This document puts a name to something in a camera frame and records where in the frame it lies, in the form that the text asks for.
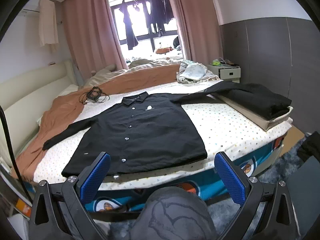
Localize black button-up jacket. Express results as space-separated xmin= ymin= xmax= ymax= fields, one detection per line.
xmin=43 ymin=81 xmax=237 ymax=177

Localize black clothes pile on floor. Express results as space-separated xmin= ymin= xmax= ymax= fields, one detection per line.
xmin=297 ymin=132 xmax=320 ymax=162

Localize dark hanging clothes at window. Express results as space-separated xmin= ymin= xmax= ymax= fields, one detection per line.
xmin=112 ymin=0 xmax=177 ymax=51

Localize dark shaggy floor rug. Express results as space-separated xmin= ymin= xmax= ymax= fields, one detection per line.
xmin=207 ymin=133 xmax=310 ymax=235

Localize teal cartoon mattress cover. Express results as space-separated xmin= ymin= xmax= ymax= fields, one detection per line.
xmin=24 ymin=132 xmax=287 ymax=213

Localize dark flat box on floor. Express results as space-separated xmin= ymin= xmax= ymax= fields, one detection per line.
xmin=286 ymin=156 xmax=319 ymax=237

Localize brown orange blanket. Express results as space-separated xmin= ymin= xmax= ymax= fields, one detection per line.
xmin=16 ymin=64 xmax=180 ymax=183

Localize grey trousers knee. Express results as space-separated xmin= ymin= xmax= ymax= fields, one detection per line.
xmin=124 ymin=187 xmax=218 ymax=239

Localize folded black garment stack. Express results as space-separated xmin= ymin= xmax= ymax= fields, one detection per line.
xmin=206 ymin=81 xmax=292 ymax=120

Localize cream padded headboard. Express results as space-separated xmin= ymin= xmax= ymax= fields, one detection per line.
xmin=1 ymin=60 xmax=77 ymax=157

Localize white bedside drawer cabinet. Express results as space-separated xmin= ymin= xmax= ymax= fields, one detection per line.
xmin=207 ymin=65 xmax=241 ymax=83

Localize beige striped duvet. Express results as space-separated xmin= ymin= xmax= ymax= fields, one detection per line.
xmin=84 ymin=57 xmax=184 ymax=87

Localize crumpled light patterned cloth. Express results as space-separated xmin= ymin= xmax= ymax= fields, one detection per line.
xmin=176 ymin=60 xmax=220 ymax=84

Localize pink curtain left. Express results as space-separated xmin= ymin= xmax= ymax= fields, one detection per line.
xmin=62 ymin=0 xmax=127 ymax=80

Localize pink curtain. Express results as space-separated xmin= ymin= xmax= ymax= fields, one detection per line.
xmin=62 ymin=0 xmax=127 ymax=80
xmin=169 ymin=0 xmax=223 ymax=64

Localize orange plush toy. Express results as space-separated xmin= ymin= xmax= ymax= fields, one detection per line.
xmin=155 ymin=47 xmax=173 ymax=55

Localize pink curtain right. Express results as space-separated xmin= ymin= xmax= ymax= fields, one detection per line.
xmin=169 ymin=0 xmax=223 ymax=64

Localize black cable at lens edge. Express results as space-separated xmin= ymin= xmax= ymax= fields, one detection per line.
xmin=0 ymin=104 xmax=34 ymax=203

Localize black cable bundle with device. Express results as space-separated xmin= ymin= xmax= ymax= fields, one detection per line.
xmin=79 ymin=86 xmax=111 ymax=105

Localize cream garment hanging on wall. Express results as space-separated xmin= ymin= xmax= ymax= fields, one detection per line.
xmin=39 ymin=0 xmax=59 ymax=53

